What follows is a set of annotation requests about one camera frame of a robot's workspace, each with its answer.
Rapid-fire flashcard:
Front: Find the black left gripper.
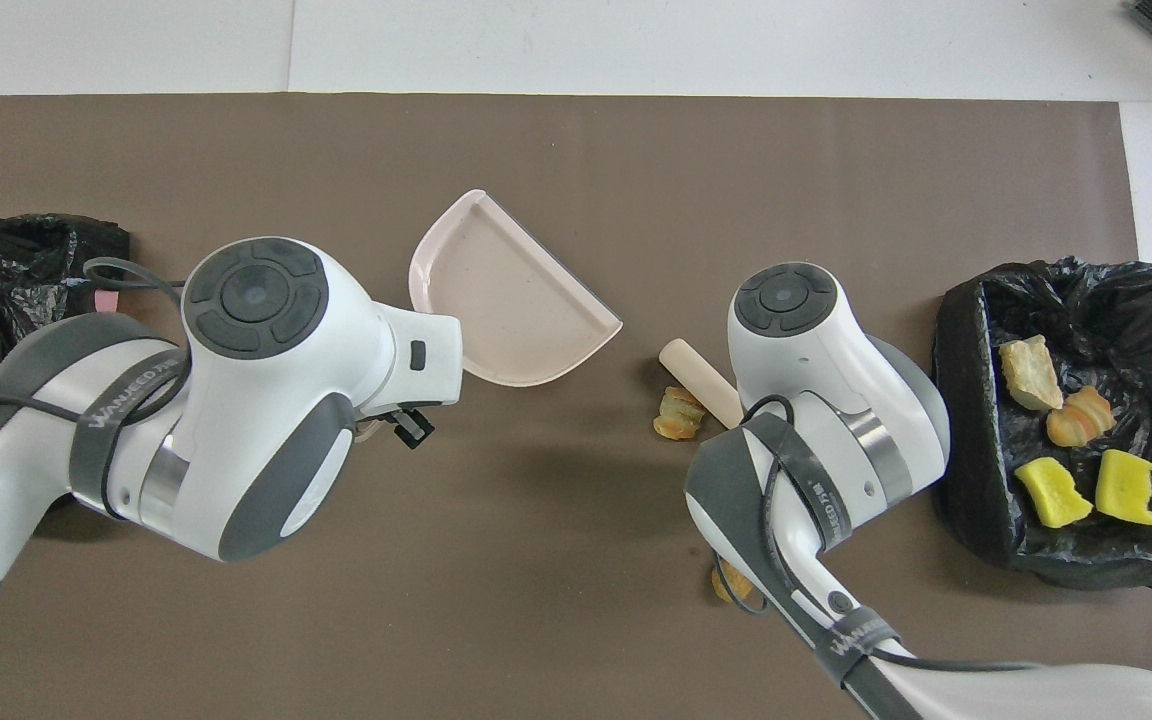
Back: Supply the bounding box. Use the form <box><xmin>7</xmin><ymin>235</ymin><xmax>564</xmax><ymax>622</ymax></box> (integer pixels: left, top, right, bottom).
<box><xmin>391</xmin><ymin>405</ymin><xmax>436</xmax><ymax>450</ymax></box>

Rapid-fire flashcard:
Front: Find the beige plastic dustpan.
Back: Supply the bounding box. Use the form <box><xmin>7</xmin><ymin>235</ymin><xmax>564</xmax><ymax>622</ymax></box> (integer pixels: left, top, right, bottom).
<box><xmin>351</xmin><ymin>189</ymin><xmax>624</xmax><ymax>443</ymax></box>

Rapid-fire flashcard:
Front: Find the striped toy croissant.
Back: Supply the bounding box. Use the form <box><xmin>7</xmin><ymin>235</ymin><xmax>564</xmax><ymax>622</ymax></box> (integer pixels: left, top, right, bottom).
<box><xmin>652</xmin><ymin>387</ymin><xmax>709</xmax><ymax>441</ymax></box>

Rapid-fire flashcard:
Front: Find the beige brush with black bristles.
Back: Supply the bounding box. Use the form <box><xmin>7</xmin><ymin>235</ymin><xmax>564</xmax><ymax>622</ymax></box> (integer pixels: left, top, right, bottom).
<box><xmin>659</xmin><ymin>338</ymin><xmax>745</xmax><ymax>431</ymax></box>

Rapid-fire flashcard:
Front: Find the pale toy food piece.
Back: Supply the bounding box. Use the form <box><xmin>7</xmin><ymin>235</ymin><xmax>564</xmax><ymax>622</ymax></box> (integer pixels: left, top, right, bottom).
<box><xmin>998</xmin><ymin>335</ymin><xmax>1064</xmax><ymax>412</ymax></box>

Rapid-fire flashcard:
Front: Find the yellow sponge chunk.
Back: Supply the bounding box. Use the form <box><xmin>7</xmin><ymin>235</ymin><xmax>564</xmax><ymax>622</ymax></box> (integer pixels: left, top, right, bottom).
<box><xmin>1014</xmin><ymin>457</ymin><xmax>1094</xmax><ymax>529</ymax></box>

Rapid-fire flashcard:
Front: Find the yellow sponge with green layer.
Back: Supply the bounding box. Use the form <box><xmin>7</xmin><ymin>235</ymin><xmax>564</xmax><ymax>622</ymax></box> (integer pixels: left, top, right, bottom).
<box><xmin>1095</xmin><ymin>449</ymin><xmax>1152</xmax><ymax>527</ymax></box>

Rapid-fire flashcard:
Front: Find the bin lined with black bag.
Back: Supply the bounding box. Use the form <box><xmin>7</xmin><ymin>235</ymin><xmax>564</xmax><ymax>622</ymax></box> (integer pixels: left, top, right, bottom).
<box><xmin>931</xmin><ymin>256</ymin><xmax>1152</xmax><ymax>599</ymax></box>

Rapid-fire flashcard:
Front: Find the brown paper table mat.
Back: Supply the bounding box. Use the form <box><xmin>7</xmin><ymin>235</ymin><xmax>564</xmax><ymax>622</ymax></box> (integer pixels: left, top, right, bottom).
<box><xmin>0</xmin><ymin>94</ymin><xmax>1152</xmax><ymax>720</ymax></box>

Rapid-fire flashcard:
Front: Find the brown toy croquette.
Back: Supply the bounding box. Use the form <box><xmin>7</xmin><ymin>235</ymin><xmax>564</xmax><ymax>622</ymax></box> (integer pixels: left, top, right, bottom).
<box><xmin>711</xmin><ymin>560</ymin><xmax>759</xmax><ymax>607</ymax></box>

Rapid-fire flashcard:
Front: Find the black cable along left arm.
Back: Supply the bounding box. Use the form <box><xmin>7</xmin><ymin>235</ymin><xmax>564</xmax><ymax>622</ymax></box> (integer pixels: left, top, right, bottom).
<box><xmin>0</xmin><ymin>256</ymin><xmax>189</xmax><ymax>423</ymax></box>

